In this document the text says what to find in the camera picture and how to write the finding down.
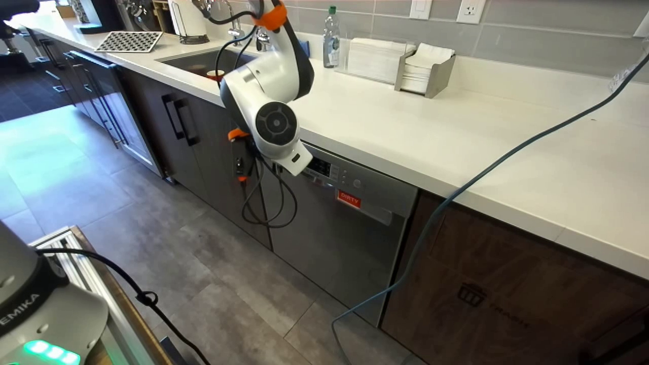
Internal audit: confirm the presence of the kitchen sink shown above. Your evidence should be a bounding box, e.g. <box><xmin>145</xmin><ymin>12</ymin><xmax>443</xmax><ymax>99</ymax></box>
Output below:
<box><xmin>164</xmin><ymin>50</ymin><xmax>251</xmax><ymax>81</ymax></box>

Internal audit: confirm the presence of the napkin holder with napkins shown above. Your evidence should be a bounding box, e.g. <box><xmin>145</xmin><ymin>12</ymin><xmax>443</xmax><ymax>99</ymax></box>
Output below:
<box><xmin>395</xmin><ymin>43</ymin><xmax>456</xmax><ymax>97</ymax></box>

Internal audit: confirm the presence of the dark sink cabinet door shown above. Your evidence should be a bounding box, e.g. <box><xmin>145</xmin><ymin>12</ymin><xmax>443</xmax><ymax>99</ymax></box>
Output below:
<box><xmin>122</xmin><ymin>70</ymin><xmax>273</xmax><ymax>247</ymax></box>

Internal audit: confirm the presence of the black cable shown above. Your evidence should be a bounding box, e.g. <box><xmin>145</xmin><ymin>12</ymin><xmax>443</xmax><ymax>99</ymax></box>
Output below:
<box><xmin>37</xmin><ymin>245</ymin><xmax>211</xmax><ymax>365</ymax></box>

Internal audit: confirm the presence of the white wall outlet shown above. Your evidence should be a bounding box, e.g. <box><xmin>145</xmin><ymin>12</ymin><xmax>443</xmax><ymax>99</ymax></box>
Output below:
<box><xmin>456</xmin><ymin>0</ymin><xmax>488</xmax><ymax>25</ymax></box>

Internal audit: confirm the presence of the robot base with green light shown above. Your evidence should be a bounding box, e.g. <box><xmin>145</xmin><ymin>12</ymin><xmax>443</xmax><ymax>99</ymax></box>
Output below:
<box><xmin>0</xmin><ymin>227</ymin><xmax>107</xmax><ymax>365</ymax></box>

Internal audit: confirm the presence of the dish drying rack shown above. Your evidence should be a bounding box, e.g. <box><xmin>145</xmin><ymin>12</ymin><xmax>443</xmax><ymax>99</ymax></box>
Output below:
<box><xmin>97</xmin><ymin>31</ymin><xmax>163</xmax><ymax>52</ymax></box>

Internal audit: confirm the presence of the clear plastic bottle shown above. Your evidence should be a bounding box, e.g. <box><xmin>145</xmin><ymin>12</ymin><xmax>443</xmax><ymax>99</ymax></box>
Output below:
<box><xmin>323</xmin><ymin>7</ymin><xmax>342</xmax><ymax>68</ymax></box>

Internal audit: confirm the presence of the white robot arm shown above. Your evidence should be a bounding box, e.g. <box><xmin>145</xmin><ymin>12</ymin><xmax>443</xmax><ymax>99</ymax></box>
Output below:
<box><xmin>194</xmin><ymin>0</ymin><xmax>315</xmax><ymax>176</ymax></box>

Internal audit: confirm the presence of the blue cable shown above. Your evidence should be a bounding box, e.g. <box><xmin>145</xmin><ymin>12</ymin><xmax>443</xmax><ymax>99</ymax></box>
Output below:
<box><xmin>328</xmin><ymin>48</ymin><xmax>649</xmax><ymax>365</ymax></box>

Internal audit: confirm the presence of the stainless steel dishwasher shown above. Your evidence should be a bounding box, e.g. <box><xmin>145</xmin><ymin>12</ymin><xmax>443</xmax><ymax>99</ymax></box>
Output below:
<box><xmin>261</xmin><ymin>143</ymin><xmax>419</xmax><ymax>308</ymax></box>

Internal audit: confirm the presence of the wooden cabinet front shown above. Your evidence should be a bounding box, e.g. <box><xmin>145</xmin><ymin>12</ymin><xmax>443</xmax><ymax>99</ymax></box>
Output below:
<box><xmin>381</xmin><ymin>193</ymin><xmax>649</xmax><ymax>365</ymax></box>

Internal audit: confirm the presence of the paper towel stack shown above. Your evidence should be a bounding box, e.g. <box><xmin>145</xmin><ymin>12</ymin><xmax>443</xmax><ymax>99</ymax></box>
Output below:
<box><xmin>347</xmin><ymin>39</ymin><xmax>414</xmax><ymax>83</ymax></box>

